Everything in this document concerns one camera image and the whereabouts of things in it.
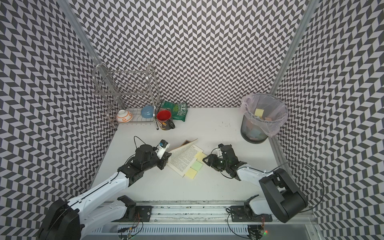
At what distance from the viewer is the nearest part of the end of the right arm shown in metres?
0.67

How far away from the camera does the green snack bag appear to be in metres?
1.14

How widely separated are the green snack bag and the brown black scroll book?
24cm

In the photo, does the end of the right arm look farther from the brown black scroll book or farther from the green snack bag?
the green snack bag

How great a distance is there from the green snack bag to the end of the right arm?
1.43 ft

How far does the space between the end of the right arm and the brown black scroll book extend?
139 millimetres

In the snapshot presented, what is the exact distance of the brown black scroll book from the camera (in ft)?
2.80
